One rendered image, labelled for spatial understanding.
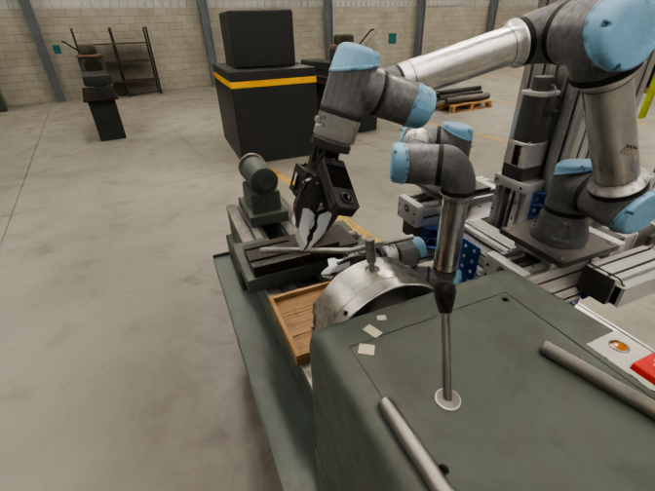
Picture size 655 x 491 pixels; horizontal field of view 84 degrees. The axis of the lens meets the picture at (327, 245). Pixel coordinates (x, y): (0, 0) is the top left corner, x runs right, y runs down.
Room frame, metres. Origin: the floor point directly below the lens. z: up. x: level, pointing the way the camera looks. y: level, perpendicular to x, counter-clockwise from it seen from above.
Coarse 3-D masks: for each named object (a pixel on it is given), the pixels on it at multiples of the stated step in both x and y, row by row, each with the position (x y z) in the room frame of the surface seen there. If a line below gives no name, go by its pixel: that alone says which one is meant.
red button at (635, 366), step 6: (654, 354) 0.39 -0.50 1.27; (642, 360) 0.38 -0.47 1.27; (648, 360) 0.38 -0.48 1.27; (654, 360) 0.38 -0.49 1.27; (636, 366) 0.37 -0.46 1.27; (642, 366) 0.37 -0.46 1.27; (648, 366) 0.37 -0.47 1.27; (654, 366) 0.37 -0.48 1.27; (636, 372) 0.37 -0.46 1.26; (642, 372) 0.36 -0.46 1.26; (648, 372) 0.36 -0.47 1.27; (654, 372) 0.36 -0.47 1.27; (648, 378) 0.35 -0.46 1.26; (654, 378) 0.35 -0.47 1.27; (654, 384) 0.35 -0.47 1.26
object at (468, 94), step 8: (456, 88) 9.19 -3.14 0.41; (464, 88) 9.24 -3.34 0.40; (472, 88) 9.32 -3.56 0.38; (480, 88) 9.43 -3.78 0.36; (440, 96) 8.78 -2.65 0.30; (448, 96) 8.87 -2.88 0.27; (456, 96) 8.74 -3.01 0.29; (464, 96) 8.80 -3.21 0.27; (472, 96) 8.89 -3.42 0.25; (480, 96) 8.99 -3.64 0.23; (488, 96) 9.11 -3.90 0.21
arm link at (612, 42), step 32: (576, 0) 0.81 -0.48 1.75; (608, 0) 0.73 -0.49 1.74; (640, 0) 0.71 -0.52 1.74; (544, 32) 0.82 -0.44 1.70; (576, 32) 0.75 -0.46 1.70; (608, 32) 0.69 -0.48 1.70; (640, 32) 0.70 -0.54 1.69; (576, 64) 0.75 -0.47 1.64; (608, 64) 0.69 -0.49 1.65; (640, 64) 0.72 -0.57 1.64; (608, 96) 0.74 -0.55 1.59; (608, 128) 0.75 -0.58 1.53; (608, 160) 0.76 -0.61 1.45; (608, 192) 0.77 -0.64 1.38; (640, 192) 0.75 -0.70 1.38; (608, 224) 0.77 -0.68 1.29; (640, 224) 0.75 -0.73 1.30
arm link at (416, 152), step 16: (432, 128) 1.41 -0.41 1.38; (400, 144) 1.04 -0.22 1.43; (416, 144) 1.03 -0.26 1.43; (432, 144) 1.02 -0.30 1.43; (400, 160) 0.99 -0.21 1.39; (416, 160) 0.98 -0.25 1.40; (432, 160) 0.97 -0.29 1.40; (400, 176) 0.99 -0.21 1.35; (416, 176) 0.98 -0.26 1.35; (432, 176) 0.97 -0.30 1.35
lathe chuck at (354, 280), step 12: (360, 264) 0.72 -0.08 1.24; (384, 264) 0.71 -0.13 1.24; (396, 264) 0.72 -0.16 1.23; (336, 276) 0.70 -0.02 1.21; (348, 276) 0.69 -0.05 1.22; (360, 276) 0.68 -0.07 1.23; (372, 276) 0.67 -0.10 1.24; (384, 276) 0.66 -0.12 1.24; (396, 276) 0.67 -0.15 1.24; (336, 288) 0.67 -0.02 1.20; (348, 288) 0.65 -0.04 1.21; (360, 288) 0.64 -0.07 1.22; (324, 300) 0.67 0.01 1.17; (336, 300) 0.64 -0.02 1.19; (348, 300) 0.62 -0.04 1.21; (312, 312) 0.68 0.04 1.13; (324, 312) 0.64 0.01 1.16; (336, 312) 0.62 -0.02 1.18; (312, 324) 0.68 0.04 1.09; (324, 324) 0.62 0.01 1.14
